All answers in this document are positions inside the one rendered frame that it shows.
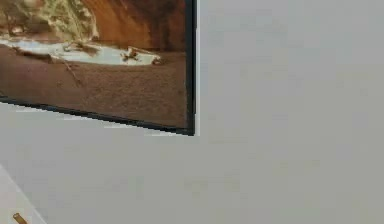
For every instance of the white cupboard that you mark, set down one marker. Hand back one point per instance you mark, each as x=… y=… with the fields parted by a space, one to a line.
x=13 y=203

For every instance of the small brown stick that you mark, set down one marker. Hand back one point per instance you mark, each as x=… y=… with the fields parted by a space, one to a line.
x=19 y=218

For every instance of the black framed brown landscape picture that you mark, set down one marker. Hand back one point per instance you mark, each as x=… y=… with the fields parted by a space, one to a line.
x=100 y=83

